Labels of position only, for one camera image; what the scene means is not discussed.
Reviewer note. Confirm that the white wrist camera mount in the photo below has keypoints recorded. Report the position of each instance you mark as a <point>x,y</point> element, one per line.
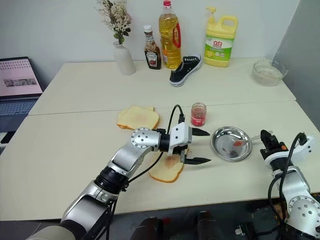
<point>303,147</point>
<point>178,135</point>

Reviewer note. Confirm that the white ceramic vase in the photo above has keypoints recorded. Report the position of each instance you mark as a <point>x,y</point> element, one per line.
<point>125,61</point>

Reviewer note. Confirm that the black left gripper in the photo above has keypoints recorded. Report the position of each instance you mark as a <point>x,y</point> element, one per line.
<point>182,151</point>

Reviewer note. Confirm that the small spoon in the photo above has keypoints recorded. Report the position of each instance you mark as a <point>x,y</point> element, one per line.
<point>237,143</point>

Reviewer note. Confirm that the small white object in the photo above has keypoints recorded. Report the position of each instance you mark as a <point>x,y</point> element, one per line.
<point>241,230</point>

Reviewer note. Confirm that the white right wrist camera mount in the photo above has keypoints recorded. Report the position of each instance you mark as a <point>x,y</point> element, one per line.
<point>303,147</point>

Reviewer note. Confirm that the dark rounded shape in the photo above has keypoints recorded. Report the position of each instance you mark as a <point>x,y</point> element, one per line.
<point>151,230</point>

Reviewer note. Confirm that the round stainless steel plate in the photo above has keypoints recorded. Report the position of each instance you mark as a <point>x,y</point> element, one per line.
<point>225,140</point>

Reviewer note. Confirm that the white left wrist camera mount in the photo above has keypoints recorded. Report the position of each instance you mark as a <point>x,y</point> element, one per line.
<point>178,135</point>

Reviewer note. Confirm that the yellow dish detergent jug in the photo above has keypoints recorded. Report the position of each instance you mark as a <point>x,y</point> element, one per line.
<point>218,47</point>

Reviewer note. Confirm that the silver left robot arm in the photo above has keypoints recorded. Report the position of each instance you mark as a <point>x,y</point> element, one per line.
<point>145,140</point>

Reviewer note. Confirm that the clear glass bowl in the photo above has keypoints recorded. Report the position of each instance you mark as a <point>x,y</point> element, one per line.
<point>268,76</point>

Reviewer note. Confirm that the open laptop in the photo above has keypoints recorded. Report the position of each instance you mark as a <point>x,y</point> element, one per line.
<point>18,80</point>

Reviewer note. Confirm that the ketchup bottle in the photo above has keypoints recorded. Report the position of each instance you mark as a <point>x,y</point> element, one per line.
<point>152,56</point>

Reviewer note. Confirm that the small red jar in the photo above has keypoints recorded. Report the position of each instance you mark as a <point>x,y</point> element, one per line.
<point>198,117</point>

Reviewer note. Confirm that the dried flower bunch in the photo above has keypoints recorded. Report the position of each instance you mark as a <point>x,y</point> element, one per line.
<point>117,20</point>

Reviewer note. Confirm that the black canvas sneaker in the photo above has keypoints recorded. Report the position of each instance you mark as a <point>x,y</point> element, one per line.
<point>185,70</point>

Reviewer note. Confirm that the white bread slice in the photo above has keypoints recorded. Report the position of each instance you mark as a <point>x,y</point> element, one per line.
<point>165,172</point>
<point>137,116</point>

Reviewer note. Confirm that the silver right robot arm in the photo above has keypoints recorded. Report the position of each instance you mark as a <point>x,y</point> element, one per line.
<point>292,185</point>

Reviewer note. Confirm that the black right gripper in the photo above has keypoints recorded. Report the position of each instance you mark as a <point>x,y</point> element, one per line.
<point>275,148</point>

